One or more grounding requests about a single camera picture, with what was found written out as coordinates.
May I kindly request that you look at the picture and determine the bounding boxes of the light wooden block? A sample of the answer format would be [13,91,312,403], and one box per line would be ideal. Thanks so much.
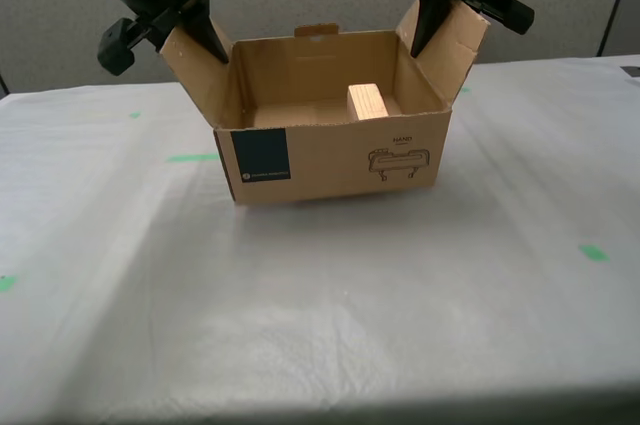
[345,83,391,123]

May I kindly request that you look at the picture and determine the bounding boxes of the brown cardboard box flaps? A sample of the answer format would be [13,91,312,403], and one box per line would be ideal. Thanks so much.
[158,0,492,207]

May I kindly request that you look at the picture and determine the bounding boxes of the long green tape strip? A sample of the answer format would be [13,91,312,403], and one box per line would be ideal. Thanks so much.
[165,153,222,164]

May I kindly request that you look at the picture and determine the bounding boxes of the white plastic table cover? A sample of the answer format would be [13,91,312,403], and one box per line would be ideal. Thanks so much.
[0,53,640,425]

